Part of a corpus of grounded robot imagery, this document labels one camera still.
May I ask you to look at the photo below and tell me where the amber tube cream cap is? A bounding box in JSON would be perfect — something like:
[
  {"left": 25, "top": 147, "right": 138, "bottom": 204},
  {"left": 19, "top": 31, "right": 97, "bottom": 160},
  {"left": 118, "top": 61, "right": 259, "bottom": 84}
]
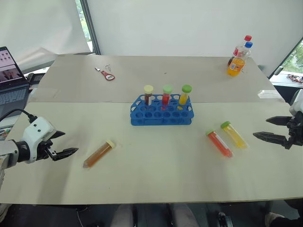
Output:
[{"left": 82, "top": 140, "right": 116, "bottom": 169}]

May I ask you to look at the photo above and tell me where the dark brown tube cream cap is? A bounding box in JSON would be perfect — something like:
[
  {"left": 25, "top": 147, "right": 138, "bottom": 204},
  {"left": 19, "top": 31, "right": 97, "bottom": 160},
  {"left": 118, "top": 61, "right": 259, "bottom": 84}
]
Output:
[{"left": 143, "top": 85, "right": 154, "bottom": 106}]

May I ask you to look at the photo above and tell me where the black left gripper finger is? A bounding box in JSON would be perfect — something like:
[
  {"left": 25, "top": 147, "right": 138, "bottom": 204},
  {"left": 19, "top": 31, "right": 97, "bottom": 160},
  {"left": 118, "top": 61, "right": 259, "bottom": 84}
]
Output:
[
  {"left": 51, "top": 148, "right": 79, "bottom": 162},
  {"left": 49, "top": 131, "right": 66, "bottom": 140}
]

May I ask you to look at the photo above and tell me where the orange soda bottle blue cap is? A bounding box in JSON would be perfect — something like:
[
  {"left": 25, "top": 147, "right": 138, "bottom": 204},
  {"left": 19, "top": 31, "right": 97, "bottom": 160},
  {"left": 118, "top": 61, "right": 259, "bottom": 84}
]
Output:
[{"left": 227, "top": 42, "right": 254, "bottom": 77}]

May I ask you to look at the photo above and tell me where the orange tube green cap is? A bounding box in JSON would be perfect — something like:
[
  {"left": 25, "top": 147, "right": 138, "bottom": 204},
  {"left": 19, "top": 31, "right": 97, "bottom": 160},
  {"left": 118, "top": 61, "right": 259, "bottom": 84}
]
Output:
[{"left": 205, "top": 129, "right": 234, "bottom": 158}]

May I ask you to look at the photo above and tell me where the clear plastic piece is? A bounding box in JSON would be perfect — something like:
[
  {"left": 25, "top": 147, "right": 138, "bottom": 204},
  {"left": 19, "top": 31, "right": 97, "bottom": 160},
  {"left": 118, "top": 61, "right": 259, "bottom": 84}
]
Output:
[{"left": 258, "top": 89, "right": 282, "bottom": 99}]

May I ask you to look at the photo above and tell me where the red handled tool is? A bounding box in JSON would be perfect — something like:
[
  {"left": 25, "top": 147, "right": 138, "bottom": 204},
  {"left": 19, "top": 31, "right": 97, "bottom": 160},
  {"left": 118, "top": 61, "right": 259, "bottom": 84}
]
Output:
[{"left": 94, "top": 67, "right": 116, "bottom": 81}]

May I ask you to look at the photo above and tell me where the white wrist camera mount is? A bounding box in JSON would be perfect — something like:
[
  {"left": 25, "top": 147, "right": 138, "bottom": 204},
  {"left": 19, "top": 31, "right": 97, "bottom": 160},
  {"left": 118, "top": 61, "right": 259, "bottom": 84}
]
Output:
[
  {"left": 289, "top": 89, "right": 303, "bottom": 116},
  {"left": 21, "top": 116, "right": 57, "bottom": 164}
]

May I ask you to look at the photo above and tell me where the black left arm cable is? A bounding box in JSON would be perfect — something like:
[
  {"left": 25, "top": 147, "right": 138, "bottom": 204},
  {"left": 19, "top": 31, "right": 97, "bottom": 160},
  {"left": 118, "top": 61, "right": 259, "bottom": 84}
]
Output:
[{"left": 0, "top": 108, "right": 38, "bottom": 124}]

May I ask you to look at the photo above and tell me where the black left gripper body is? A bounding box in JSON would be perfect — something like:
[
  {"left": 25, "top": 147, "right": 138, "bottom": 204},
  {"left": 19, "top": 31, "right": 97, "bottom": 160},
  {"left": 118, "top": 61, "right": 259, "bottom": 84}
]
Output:
[{"left": 35, "top": 138, "right": 57, "bottom": 161}]

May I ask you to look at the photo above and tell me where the pale yellow tube green cap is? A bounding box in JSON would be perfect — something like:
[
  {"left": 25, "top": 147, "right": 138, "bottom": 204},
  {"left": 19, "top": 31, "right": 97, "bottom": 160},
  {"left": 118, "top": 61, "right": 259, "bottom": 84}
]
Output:
[{"left": 220, "top": 121, "right": 249, "bottom": 149}]

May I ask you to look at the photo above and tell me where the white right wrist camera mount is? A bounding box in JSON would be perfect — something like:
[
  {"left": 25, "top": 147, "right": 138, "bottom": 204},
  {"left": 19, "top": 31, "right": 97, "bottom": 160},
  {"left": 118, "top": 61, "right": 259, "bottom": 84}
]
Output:
[{"left": 289, "top": 89, "right": 303, "bottom": 116}]

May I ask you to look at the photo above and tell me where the open laptop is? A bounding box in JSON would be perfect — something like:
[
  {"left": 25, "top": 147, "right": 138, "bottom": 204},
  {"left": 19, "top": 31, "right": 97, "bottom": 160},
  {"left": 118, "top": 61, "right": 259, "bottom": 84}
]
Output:
[{"left": 0, "top": 46, "right": 30, "bottom": 119}]

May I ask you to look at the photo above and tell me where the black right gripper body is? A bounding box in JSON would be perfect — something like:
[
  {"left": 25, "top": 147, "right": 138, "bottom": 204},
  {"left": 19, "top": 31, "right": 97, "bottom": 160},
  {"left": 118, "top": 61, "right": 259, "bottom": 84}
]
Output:
[{"left": 285, "top": 114, "right": 303, "bottom": 150}]

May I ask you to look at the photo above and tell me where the dark window frame post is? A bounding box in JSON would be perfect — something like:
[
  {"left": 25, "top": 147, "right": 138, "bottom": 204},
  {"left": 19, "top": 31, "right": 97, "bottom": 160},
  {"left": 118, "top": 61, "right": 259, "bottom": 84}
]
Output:
[{"left": 80, "top": 0, "right": 101, "bottom": 55}]

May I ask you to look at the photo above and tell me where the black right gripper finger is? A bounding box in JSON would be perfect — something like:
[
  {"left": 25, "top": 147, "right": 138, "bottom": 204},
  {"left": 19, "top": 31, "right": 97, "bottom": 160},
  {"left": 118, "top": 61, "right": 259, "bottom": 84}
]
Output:
[
  {"left": 252, "top": 131, "right": 290, "bottom": 148},
  {"left": 266, "top": 116, "right": 294, "bottom": 127}
]

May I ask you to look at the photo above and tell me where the blue test tube rack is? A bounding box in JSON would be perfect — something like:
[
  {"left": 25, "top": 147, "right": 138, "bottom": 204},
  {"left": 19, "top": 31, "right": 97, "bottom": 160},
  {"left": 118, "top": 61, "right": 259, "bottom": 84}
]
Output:
[{"left": 130, "top": 94, "right": 195, "bottom": 126}]

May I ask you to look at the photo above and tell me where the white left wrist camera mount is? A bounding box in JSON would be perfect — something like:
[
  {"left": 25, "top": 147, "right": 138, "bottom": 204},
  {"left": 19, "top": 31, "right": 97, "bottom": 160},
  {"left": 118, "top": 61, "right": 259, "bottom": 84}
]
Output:
[{"left": 21, "top": 116, "right": 57, "bottom": 164}]

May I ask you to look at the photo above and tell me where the red tube green cap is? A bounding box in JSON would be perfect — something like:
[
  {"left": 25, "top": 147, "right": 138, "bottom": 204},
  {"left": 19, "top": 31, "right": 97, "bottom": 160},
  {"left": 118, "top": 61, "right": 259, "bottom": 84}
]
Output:
[{"left": 161, "top": 84, "right": 173, "bottom": 106}]

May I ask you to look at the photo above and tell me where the cola bottle red cap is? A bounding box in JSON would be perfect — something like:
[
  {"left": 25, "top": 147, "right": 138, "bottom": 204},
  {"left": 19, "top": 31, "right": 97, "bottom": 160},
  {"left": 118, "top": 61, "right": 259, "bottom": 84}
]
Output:
[{"left": 227, "top": 35, "right": 252, "bottom": 67}]

